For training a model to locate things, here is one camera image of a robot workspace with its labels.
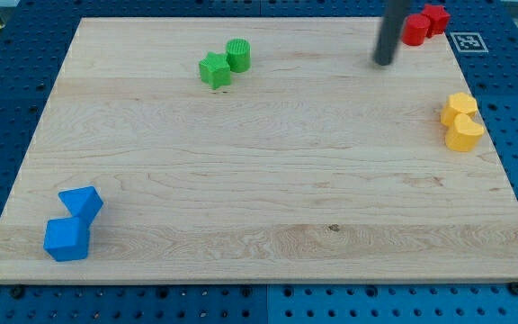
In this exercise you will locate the green cylinder block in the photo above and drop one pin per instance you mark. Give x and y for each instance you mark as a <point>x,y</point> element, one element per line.
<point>238,55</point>

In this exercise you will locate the green star block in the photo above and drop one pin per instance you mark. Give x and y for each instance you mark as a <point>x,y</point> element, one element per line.
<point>215,70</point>

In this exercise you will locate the red cylinder block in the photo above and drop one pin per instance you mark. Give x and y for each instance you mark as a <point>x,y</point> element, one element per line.
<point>415,29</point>

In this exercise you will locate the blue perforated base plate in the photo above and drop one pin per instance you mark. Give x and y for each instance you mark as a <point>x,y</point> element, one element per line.
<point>33,45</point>

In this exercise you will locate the red star block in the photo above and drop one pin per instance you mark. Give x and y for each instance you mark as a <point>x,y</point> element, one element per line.
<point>438,17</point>

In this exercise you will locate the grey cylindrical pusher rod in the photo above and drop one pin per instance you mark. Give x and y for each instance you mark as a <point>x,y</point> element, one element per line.
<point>390,30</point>

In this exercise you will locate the yellow pentagon block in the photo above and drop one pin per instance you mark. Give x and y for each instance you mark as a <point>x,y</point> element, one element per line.
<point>458,103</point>

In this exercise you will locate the blue triangle block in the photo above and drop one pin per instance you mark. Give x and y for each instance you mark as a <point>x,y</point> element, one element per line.
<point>83,203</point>

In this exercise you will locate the white fiducial marker tag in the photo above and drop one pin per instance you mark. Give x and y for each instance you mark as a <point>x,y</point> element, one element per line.
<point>468,42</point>

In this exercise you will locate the blue cube block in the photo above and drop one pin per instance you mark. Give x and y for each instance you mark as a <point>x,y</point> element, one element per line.
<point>66,239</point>

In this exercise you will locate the yellow heart block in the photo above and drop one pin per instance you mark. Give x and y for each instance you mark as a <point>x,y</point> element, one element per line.
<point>464,134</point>

